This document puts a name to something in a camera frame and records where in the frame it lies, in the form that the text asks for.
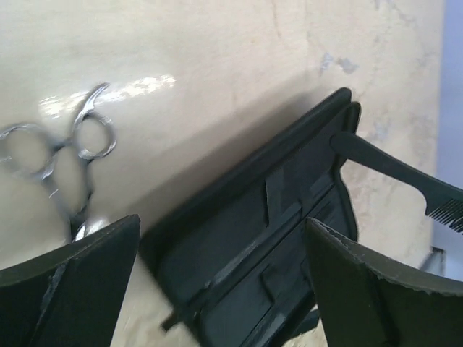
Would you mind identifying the black tail comb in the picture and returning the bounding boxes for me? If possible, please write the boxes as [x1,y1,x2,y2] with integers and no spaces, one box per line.
[330,132,462,234]

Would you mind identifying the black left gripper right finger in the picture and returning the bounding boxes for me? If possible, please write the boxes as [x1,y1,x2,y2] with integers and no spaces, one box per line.
[305,218,462,346]

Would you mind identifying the black zip tool case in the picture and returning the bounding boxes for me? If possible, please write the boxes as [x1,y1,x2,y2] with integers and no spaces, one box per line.
[140,87,360,347]

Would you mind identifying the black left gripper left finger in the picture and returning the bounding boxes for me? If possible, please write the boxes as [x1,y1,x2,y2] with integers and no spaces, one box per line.
[1,215,140,346]

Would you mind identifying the silver straight hair scissors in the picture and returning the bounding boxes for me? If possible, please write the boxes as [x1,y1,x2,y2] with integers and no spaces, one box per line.
[0,82,119,244]

